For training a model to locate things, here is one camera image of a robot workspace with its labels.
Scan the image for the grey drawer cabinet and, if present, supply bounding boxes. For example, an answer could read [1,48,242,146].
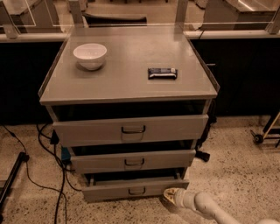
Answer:
[38,24,221,187]

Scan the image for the black power plug right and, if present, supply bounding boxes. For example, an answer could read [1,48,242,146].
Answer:
[195,150,210,162]

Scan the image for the grey top drawer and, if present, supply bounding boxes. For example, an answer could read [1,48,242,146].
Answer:
[53,115,208,147]

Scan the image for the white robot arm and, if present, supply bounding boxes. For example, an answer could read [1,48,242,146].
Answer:
[164,187,241,224]

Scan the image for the white ceramic bowl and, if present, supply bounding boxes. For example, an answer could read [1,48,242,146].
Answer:
[73,43,107,71]

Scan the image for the blue box behind cabinet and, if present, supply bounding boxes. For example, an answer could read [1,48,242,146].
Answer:
[61,147,71,163]

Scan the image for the black floor stand bar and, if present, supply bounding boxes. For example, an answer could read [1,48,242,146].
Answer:
[0,152,29,212]

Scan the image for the black floor cable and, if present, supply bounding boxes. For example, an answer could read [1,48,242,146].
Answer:
[2,123,88,224]

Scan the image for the grey drawer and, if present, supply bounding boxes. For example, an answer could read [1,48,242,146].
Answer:
[71,150,195,174]
[53,115,208,147]
[82,172,189,202]

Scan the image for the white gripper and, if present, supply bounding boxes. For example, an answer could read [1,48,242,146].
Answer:
[164,187,195,209]

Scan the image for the wheeled cart base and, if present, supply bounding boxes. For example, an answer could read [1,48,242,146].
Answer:
[250,110,280,148]

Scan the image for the grey middle drawer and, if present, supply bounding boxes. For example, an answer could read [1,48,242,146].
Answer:
[71,150,195,174]

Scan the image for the grey bottom drawer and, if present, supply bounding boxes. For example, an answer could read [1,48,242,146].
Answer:
[82,172,189,202]

